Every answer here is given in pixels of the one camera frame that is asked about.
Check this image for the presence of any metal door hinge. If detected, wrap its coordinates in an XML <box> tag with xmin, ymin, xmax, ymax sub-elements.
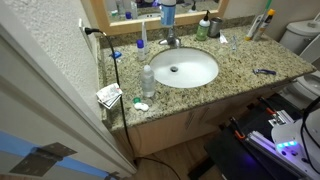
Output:
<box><xmin>8</xmin><ymin>142</ymin><xmax>78</xmax><ymax>177</ymax></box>

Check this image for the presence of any small bottle with blue cap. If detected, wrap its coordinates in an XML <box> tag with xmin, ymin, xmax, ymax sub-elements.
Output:
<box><xmin>136</xmin><ymin>38</ymin><xmax>146</xmax><ymax>62</ymax></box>

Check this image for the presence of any small blue plastic object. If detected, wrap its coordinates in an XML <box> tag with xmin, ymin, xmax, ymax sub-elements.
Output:
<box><xmin>109</xmin><ymin>50</ymin><xmax>123</xmax><ymax>60</ymax></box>

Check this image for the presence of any blue pump soap bottle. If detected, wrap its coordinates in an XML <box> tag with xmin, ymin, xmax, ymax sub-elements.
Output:
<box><xmin>159</xmin><ymin>0</ymin><xmax>177</xmax><ymax>28</ymax></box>

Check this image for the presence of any blue razor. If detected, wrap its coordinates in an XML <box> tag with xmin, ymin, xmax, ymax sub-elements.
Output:
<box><xmin>252</xmin><ymin>68</ymin><xmax>277</xmax><ymax>76</ymax></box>

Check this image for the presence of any bottle with yellow cap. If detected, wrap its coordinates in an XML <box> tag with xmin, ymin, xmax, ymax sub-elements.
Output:
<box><xmin>253</xmin><ymin>8</ymin><xmax>276</xmax><ymax>42</ymax></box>

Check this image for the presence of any white green contact lens case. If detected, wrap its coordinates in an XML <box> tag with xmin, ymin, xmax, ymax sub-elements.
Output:
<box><xmin>132</xmin><ymin>96</ymin><xmax>150</xmax><ymax>113</ymax></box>

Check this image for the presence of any black robot cart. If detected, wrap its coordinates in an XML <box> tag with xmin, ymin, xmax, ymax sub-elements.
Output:
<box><xmin>187</xmin><ymin>93</ymin><xmax>314</xmax><ymax>180</ymax></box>

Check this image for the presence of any silver aluminium rail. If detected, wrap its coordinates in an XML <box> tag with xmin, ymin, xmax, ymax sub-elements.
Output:
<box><xmin>245</xmin><ymin>130</ymin><xmax>306</xmax><ymax>179</ymax></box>

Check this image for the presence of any white toilet bowl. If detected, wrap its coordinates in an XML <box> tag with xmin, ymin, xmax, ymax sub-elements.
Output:
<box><xmin>285</xmin><ymin>34</ymin><xmax>320</xmax><ymax>112</ymax></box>

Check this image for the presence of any green pump soap bottle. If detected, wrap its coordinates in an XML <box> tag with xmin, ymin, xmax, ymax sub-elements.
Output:
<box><xmin>195</xmin><ymin>9</ymin><xmax>212</xmax><ymax>42</ymax></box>

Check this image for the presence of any white door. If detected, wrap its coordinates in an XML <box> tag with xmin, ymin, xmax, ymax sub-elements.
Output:
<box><xmin>0</xmin><ymin>3</ymin><xmax>138</xmax><ymax>180</ymax></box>

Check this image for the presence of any white sink basin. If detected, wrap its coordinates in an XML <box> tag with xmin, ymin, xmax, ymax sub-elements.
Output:
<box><xmin>148</xmin><ymin>47</ymin><xmax>220</xmax><ymax>89</ymax></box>

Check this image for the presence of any clear bottle with white cap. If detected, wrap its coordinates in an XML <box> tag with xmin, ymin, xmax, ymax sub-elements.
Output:
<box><xmin>140</xmin><ymin>64</ymin><xmax>156</xmax><ymax>99</ymax></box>

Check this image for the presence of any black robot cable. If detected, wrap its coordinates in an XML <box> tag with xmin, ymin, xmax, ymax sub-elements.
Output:
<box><xmin>299</xmin><ymin>95</ymin><xmax>320</xmax><ymax>176</ymax></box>

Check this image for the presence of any stainless steel cup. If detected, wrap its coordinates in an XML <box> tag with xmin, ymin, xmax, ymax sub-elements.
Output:
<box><xmin>207</xmin><ymin>16</ymin><xmax>224</xmax><ymax>38</ymax></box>

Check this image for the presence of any tall slim white tube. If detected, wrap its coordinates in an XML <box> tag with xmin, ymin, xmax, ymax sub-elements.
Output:
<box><xmin>141</xmin><ymin>20</ymin><xmax>150</xmax><ymax>54</ymax></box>

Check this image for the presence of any blue tape strip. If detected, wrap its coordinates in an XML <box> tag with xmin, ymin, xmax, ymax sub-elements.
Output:
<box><xmin>0</xmin><ymin>130</ymin><xmax>111</xmax><ymax>179</ymax></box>

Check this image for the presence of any small white toothpaste tube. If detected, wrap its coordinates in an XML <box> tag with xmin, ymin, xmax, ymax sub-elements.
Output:
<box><xmin>219</xmin><ymin>31</ymin><xmax>229</xmax><ymax>45</ymax></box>

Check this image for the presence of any white wall outlet plate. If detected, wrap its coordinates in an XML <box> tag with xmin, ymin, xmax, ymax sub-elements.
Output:
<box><xmin>78</xmin><ymin>17</ymin><xmax>94</xmax><ymax>51</ymax></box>

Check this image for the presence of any black power cable with plug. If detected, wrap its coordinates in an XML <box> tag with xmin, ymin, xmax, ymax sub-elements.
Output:
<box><xmin>83</xmin><ymin>26</ymin><xmax>183</xmax><ymax>180</ymax></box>

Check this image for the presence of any stack of paper cards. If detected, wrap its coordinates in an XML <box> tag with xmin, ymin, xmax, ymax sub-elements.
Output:
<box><xmin>95</xmin><ymin>82</ymin><xmax>124</xmax><ymax>110</ymax></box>

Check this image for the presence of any chrome faucet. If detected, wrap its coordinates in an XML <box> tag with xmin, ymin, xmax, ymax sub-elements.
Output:
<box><xmin>157</xmin><ymin>23</ymin><xmax>183</xmax><ymax>48</ymax></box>

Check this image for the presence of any wood framed mirror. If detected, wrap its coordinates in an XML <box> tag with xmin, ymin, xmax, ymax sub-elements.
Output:
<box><xmin>89</xmin><ymin>0</ymin><xmax>230</xmax><ymax>36</ymax></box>

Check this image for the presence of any white toilet tank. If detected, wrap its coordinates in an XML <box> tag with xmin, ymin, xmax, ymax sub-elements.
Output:
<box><xmin>279</xmin><ymin>13</ymin><xmax>320</xmax><ymax>56</ymax></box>

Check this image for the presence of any blue and white toothbrush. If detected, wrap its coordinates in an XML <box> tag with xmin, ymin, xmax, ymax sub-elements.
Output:
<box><xmin>231</xmin><ymin>34</ymin><xmax>238</xmax><ymax>52</ymax></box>

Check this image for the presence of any wooden vanity cabinet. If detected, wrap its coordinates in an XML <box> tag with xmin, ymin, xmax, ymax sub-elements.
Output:
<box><xmin>111</xmin><ymin>79</ymin><xmax>301</xmax><ymax>159</ymax></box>

